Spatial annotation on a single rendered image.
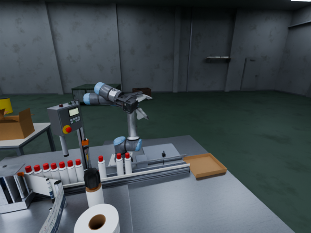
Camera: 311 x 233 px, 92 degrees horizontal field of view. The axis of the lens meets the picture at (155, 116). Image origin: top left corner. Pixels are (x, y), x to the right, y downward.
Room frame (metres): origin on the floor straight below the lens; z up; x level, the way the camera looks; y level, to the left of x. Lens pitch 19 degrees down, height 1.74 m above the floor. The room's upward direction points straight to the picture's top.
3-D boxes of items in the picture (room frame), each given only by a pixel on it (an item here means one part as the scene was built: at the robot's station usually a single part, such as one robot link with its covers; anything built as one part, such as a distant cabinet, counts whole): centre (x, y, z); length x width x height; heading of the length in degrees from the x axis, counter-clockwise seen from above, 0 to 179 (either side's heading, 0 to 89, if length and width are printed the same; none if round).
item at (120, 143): (1.30, 0.34, 1.01); 0.13 x 0.12 x 0.14; 83
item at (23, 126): (1.98, 2.01, 0.97); 0.51 x 0.42 x 0.37; 11
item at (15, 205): (0.76, 0.89, 1.01); 0.14 x 0.13 x 0.26; 105
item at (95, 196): (0.71, 0.36, 1.03); 0.09 x 0.09 x 0.30
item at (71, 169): (0.92, 0.62, 0.98); 0.05 x 0.05 x 0.20
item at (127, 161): (1.03, 0.22, 0.98); 0.05 x 0.05 x 0.20
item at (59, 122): (1.01, 0.63, 1.38); 0.17 x 0.10 x 0.19; 160
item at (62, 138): (1.01, 0.69, 1.18); 0.04 x 0.04 x 0.21
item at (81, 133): (1.09, 0.59, 1.17); 0.04 x 0.04 x 0.67; 15
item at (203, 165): (1.21, -0.46, 0.85); 0.30 x 0.26 x 0.04; 105
